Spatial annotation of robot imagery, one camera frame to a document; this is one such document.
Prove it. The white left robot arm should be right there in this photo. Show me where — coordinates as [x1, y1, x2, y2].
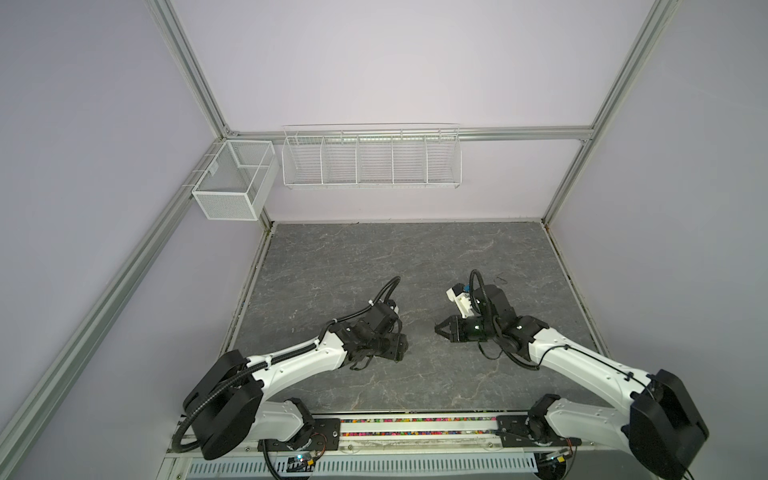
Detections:
[170, 276, 408, 460]

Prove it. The white wire shelf basket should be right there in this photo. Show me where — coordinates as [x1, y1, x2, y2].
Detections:
[282, 123, 463, 189]

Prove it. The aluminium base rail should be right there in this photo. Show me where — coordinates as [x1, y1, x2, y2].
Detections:
[161, 410, 673, 460]

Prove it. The white mesh box basket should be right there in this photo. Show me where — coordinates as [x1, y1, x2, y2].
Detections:
[192, 140, 279, 221]

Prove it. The white vented cable duct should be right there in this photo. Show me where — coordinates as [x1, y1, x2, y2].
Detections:
[186, 452, 538, 479]

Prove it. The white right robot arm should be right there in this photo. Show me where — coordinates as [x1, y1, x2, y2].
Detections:
[434, 270, 710, 479]

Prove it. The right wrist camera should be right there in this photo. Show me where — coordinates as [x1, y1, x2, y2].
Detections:
[446, 283, 480, 319]

